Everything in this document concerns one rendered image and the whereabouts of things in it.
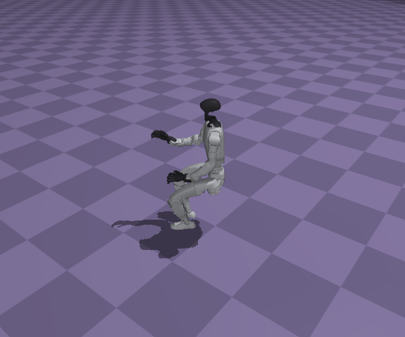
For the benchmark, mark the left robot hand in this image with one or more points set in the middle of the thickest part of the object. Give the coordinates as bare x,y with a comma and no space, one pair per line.
178,176

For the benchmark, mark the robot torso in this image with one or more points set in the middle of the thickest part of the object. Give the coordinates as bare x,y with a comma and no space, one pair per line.
218,172

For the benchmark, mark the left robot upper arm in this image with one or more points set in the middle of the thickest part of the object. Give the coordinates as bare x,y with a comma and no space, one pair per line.
213,144

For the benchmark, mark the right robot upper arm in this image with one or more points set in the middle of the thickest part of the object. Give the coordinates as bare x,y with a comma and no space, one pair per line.
198,139

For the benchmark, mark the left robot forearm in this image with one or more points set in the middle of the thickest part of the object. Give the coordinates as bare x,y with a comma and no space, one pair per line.
202,171

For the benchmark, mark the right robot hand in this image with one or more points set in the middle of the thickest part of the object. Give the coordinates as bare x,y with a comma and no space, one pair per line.
162,135

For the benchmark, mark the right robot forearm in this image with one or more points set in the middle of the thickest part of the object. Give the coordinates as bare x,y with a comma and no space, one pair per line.
182,142

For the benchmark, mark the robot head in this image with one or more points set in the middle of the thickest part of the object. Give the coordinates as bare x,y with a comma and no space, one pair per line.
211,105

